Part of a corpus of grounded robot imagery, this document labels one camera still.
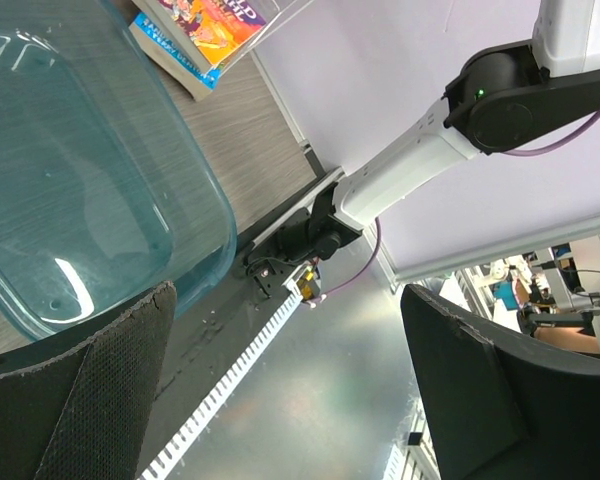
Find white slotted cable duct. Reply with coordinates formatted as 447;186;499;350
137;287;302;479

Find blue paperback book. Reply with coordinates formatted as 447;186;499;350
129;12;222;102

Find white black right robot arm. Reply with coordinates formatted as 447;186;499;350
280;1;600;260

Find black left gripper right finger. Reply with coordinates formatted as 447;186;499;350
400;284;600;479

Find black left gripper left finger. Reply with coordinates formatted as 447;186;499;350
0;282;176;479

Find teal transparent plastic bin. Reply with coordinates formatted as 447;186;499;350
0;1;237;341

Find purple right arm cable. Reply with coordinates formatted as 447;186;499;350
309;107;600;307

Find white wire shelf rack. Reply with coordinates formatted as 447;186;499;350
221;0;313;75

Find colourful Roald Dahl book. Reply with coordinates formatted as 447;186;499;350
135;0;264;73

